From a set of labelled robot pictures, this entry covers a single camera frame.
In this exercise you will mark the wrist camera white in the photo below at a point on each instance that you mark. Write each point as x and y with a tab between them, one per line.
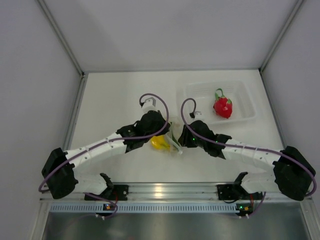
197	116
149	105

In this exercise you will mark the clear zip top bag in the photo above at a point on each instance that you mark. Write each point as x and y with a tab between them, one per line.
172	150

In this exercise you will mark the right aluminium frame post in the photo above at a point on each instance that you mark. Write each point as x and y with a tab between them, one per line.
285	26

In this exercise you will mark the green fake chili pepper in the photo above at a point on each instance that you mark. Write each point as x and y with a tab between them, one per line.
172	136

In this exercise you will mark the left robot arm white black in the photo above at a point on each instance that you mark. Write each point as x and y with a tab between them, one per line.
62	170

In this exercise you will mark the white slotted cable duct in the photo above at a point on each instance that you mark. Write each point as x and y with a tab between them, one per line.
107	208

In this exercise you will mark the yellow fake banana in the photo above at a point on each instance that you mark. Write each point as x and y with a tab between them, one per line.
160	143

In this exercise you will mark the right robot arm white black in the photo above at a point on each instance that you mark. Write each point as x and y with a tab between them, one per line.
284	171

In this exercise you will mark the red fake dragon fruit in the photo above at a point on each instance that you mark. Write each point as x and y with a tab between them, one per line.
222	106

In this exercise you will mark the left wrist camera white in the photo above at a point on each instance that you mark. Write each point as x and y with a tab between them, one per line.
149	105

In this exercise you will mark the clear plastic basket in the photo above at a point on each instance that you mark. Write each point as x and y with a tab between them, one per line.
200	97

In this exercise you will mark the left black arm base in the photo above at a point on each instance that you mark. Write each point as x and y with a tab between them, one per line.
117	192

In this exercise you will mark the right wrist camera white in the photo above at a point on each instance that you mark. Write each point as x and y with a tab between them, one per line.
197	116

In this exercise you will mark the aluminium frame post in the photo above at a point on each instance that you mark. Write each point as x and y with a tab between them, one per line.
59	35
285	26

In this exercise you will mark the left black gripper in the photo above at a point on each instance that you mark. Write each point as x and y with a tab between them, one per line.
163	123

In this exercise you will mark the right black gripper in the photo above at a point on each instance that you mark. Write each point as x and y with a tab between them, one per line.
184	139

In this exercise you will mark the aluminium mounting rail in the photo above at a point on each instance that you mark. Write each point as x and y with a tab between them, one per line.
164	192

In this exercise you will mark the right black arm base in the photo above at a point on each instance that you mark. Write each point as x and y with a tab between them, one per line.
231	192

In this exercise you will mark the left aluminium frame post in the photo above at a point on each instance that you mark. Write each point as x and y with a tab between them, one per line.
59	35

